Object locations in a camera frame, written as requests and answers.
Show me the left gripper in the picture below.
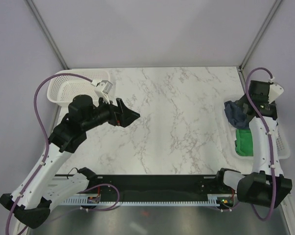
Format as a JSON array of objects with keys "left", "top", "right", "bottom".
[{"left": 83, "top": 95, "right": 140, "bottom": 131}]

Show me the dark blue towel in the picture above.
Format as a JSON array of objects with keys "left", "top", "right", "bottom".
[{"left": 224, "top": 100, "right": 250, "bottom": 130}]

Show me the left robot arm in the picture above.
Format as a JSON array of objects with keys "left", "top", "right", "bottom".
[{"left": 0, "top": 94, "right": 140, "bottom": 229}]

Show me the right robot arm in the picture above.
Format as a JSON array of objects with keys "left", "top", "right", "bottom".
[{"left": 214, "top": 80, "right": 293, "bottom": 208}]

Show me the green towel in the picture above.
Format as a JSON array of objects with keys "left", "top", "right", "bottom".
[{"left": 234, "top": 129, "right": 253, "bottom": 157}]

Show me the white perforated basket right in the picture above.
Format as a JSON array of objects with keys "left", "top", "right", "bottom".
[{"left": 215, "top": 95, "right": 291, "bottom": 162}]

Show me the white perforated basket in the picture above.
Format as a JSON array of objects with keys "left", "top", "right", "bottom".
[
  {"left": 47, "top": 69, "right": 116, "bottom": 107},
  {"left": 215, "top": 95, "right": 291, "bottom": 162}
]

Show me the white perforated basket left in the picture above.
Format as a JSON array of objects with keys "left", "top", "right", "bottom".
[{"left": 47, "top": 69, "right": 116, "bottom": 107}]

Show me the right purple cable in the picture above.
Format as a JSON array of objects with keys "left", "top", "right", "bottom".
[{"left": 244, "top": 67, "right": 279, "bottom": 221}]

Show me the purple cable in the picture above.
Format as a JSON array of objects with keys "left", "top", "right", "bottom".
[
  {"left": 5, "top": 73, "right": 99, "bottom": 235},
  {"left": 244, "top": 67, "right": 279, "bottom": 221}
]

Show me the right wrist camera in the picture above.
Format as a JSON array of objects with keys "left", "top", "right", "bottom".
[{"left": 268, "top": 83, "right": 284, "bottom": 103}]

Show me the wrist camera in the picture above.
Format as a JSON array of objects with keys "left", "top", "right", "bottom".
[
  {"left": 268, "top": 83, "right": 284, "bottom": 103},
  {"left": 91, "top": 80, "right": 113, "bottom": 103}
]

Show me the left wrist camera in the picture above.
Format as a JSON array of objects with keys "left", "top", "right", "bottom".
[{"left": 91, "top": 80, "right": 113, "bottom": 103}]

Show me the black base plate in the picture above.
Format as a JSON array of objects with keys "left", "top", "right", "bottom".
[{"left": 88, "top": 175, "right": 232, "bottom": 200}]

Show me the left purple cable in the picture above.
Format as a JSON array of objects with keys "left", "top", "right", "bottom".
[{"left": 5, "top": 73, "right": 99, "bottom": 235}]

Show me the white cable duct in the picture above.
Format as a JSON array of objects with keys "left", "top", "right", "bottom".
[{"left": 60, "top": 194, "right": 230, "bottom": 207}]

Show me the right aluminium frame post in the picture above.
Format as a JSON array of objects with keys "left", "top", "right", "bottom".
[{"left": 237, "top": 0, "right": 284, "bottom": 72}]

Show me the aluminium frame post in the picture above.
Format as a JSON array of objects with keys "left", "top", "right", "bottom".
[
  {"left": 24, "top": 0, "right": 69, "bottom": 70},
  {"left": 237, "top": 0, "right": 284, "bottom": 72}
]

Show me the left aluminium frame post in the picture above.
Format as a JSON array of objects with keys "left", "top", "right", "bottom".
[{"left": 24, "top": 0, "right": 69, "bottom": 70}]

